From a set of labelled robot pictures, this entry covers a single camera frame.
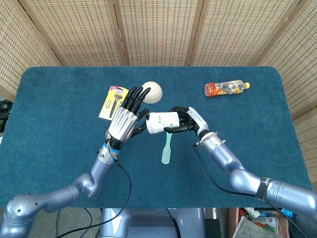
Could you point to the robot left silver arm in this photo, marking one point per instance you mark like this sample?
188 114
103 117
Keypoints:
96 173

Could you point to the mint green brush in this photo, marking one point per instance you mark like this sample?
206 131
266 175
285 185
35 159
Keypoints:
166 153

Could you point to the razor in yellow blister pack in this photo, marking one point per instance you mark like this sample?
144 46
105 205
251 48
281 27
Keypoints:
110 104

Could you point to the black device beside table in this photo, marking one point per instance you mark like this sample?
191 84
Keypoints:
5 109

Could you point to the woven rattan screen panel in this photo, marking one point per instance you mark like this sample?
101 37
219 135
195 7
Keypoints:
297 62
74 32
235 32
158 32
22 49

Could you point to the beige upturned bowl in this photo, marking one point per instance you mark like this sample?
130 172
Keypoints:
154 93

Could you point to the robot left five-finger hand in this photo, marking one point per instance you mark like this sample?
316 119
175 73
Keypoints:
122 124

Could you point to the grey folded bag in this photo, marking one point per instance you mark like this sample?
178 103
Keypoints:
250 228

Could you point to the robot right silver arm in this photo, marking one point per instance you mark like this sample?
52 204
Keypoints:
223 153

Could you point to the blue table cloth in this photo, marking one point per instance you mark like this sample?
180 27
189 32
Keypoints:
235 119

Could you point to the orange drink plastic bottle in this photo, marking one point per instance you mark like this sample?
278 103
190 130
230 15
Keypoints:
223 88

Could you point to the silver robot torso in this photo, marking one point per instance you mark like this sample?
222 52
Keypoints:
148 223

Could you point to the red storage crate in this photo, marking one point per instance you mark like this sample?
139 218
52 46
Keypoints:
232 220

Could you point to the robot right five-finger hand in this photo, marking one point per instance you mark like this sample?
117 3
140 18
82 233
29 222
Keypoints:
198 121

